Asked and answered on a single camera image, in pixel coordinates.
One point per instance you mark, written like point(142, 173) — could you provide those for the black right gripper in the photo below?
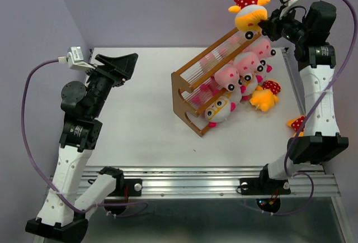
point(271, 26)

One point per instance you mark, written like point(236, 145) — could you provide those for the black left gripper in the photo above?
point(119, 69)

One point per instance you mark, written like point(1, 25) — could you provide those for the yellow bear plush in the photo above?
point(295, 123)
point(248, 14)
point(265, 96)

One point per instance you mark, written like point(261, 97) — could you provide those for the pink plush with wheels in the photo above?
point(261, 47)

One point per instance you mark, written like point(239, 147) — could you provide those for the white glasses plush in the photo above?
point(250, 82)
point(234, 96)
point(217, 112)

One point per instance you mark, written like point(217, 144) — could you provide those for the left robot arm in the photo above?
point(65, 214)

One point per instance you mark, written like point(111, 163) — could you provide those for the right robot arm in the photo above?
point(316, 59)

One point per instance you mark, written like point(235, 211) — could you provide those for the wooden toy shelf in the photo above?
point(193, 85)

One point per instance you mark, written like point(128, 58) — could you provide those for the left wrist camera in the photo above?
point(75, 61)

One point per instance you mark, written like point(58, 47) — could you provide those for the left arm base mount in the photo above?
point(130, 188)

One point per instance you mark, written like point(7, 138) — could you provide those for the aluminium rail frame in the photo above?
point(221, 182)

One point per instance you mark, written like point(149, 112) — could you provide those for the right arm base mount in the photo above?
point(268, 192)

